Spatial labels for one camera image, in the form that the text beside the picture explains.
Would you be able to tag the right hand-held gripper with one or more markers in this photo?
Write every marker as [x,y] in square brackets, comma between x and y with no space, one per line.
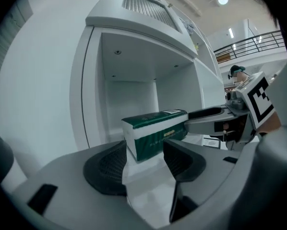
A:
[256,99]

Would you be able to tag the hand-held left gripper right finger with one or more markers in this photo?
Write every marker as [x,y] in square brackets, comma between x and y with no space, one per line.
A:
[218,188]

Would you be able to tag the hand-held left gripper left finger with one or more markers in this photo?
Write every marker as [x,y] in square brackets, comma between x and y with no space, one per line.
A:
[69,188]

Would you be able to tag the green tissues pack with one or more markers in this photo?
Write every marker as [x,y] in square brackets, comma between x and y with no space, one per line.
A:
[150,122]

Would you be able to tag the white shelf compartment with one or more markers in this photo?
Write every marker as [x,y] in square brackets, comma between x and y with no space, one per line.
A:
[134,92]

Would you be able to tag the person's right forearm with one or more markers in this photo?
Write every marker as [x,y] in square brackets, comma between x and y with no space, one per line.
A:
[270,122]

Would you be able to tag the white hutch shelving unit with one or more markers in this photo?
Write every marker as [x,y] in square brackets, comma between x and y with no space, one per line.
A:
[209,85]

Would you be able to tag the dark balcony railing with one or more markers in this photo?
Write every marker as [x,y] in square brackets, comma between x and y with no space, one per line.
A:
[254,43]

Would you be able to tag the black picture frame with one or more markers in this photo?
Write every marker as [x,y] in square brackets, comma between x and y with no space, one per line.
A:
[211,143]

